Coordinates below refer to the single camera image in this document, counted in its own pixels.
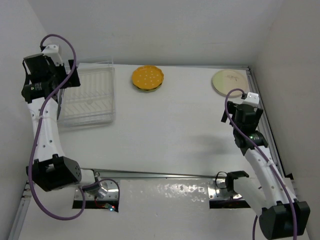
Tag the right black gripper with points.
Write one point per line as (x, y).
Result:
(231, 108)

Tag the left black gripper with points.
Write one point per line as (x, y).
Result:
(72, 81)

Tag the cream and green plate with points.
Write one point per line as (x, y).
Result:
(227, 79)

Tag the clear plastic dish rack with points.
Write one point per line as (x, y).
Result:
(93, 102)

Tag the green polka dot plate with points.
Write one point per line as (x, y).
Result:
(146, 90)

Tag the orange plate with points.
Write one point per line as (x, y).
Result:
(147, 76)

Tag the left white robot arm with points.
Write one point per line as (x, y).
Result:
(51, 169)

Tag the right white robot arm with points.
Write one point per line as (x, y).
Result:
(278, 211)

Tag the small green circuit board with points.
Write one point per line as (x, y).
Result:
(109, 207)

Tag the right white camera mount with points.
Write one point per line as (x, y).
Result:
(251, 99)

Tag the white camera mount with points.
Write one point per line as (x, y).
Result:
(53, 51)
(251, 99)

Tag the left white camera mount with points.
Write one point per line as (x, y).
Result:
(53, 51)

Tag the aluminium frame rail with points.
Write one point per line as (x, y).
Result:
(264, 125)

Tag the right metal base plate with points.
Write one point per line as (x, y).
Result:
(218, 194)

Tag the metal base plate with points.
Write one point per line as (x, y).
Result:
(103, 191)
(218, 194)

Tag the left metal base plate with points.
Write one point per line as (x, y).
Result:
(103, 191)

